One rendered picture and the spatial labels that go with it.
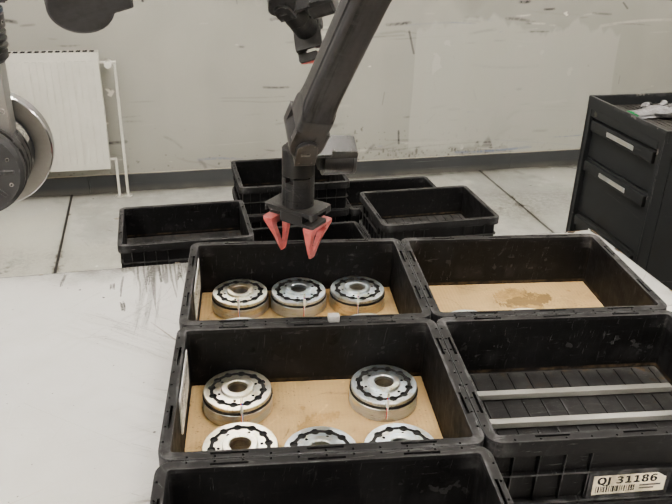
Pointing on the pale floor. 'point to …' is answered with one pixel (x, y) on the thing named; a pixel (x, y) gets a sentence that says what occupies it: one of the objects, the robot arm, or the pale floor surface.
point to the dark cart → (627, 180)
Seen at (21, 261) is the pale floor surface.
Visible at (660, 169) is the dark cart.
